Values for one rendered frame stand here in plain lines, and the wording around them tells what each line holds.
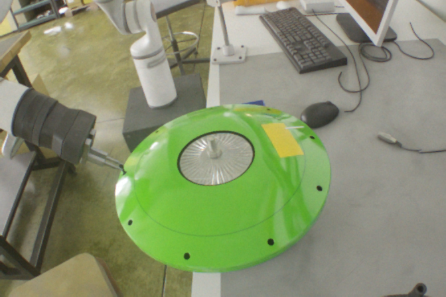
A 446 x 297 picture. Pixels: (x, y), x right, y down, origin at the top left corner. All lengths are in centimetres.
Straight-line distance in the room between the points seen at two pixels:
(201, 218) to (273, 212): 9
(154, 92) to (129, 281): 101
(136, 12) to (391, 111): 68
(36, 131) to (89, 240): 150
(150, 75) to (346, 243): 68
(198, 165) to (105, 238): 148
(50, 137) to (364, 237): 51
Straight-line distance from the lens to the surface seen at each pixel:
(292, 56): 102
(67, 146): 48
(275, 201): 42
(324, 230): 60
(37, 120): 50
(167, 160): 49
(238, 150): 48
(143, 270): 172
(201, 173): 46
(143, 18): 91
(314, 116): 76
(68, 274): 107
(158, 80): 99
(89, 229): 200
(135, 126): 101
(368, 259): 58
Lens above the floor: 141
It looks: 38 degrees down
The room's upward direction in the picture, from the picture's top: 14 degrees counter-clockwise
